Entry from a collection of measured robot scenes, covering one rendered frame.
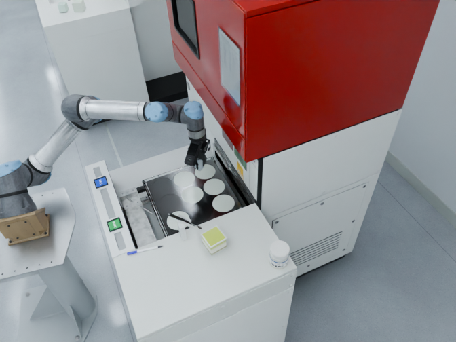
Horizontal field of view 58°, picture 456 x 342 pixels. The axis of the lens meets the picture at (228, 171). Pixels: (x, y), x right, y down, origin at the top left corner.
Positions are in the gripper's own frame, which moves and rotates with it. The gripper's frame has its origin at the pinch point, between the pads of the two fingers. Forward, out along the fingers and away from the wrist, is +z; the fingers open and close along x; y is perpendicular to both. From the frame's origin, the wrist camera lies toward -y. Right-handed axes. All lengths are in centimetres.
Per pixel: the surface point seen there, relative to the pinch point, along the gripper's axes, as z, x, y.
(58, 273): 44, 54, -55
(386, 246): 97, -97, 64
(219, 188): 7.3, -10.8, -0.9
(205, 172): 7.3, -0.4, 5.9
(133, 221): 9.3, 16.8, -31.7
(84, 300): 80, 54, -52
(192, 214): 7.4, -6.4, -19.3
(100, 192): 1.6, 34.7, -28.0
